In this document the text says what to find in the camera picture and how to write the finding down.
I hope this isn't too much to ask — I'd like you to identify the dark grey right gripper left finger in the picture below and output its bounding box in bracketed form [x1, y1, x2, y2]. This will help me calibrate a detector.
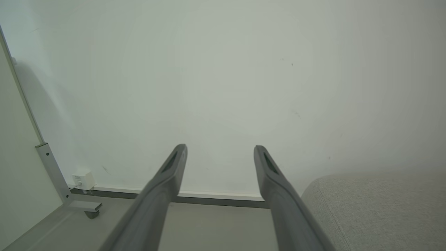
[99, 144, 188, 251]

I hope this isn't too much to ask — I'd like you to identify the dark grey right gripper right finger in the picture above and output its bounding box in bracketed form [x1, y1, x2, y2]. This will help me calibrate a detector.
[254, 145, 337, 251]

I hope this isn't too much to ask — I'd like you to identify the white wall socket box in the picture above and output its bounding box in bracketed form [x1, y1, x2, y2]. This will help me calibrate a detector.
[71, 170, 95, 191]

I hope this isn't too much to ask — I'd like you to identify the white partition panel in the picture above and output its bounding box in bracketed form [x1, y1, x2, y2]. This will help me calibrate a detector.
[0, 26, 64, 241]

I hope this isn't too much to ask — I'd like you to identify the light grey fabric sofa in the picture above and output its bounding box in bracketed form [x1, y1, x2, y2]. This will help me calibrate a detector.
[301, 173, 446, 251]

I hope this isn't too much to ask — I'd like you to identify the grey metal partition foot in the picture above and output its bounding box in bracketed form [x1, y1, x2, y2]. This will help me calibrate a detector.
[35, 143, 103, 220]

